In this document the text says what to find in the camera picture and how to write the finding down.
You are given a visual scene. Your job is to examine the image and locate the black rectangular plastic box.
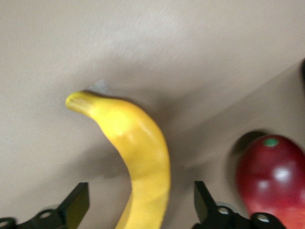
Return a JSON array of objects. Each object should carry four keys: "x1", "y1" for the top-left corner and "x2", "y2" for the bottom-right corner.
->
[{"x1": 299, "y1": 58, "x2": 305, "y2": 89}]

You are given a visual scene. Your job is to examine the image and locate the red apple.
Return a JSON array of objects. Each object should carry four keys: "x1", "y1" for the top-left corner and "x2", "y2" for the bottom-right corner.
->
[{"x1": 234, "y1": 135, "x2": 305, "y2": 229}]

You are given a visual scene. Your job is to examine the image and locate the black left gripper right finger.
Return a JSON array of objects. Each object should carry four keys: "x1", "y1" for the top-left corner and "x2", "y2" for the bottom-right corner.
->
[{"x1": 192, "y1": 181, "x2": 286, "y2": 229}]

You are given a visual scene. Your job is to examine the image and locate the yellow banana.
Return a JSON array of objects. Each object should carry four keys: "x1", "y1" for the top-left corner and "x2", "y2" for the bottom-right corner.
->
[{"x1": 65, "y1": 91, "x2": 172, "y2": 229}]

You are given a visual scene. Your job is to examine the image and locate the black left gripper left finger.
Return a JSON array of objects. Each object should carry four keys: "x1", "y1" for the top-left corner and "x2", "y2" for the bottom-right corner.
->
[{"x1": 0, "y1": 182, "x2": 91, "y2": 229}]

